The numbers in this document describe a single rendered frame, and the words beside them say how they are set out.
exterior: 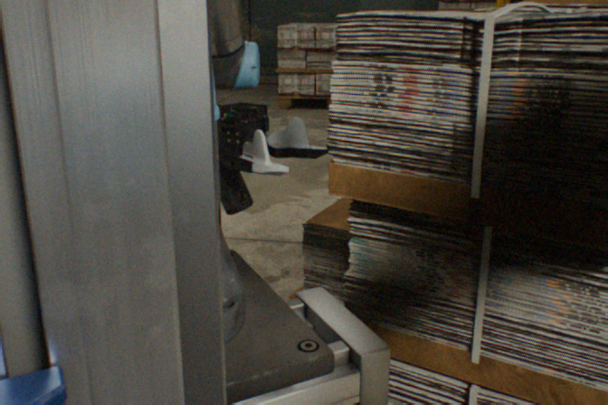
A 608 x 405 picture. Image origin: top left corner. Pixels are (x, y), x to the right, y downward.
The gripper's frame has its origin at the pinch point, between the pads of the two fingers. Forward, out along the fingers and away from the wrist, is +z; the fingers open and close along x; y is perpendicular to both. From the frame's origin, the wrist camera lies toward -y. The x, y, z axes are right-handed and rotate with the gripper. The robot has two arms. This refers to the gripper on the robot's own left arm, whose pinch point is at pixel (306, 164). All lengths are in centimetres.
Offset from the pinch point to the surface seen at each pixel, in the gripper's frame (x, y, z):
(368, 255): -2.3, -10.6, 10.9
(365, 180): -5.9, 1.0, 11.7
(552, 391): -2.7, -22.7, 35.3
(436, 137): -6.3, 7.4, 20.3
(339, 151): -5.6, 4.1, 7.9
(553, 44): -6.4, 18.0, 31.3
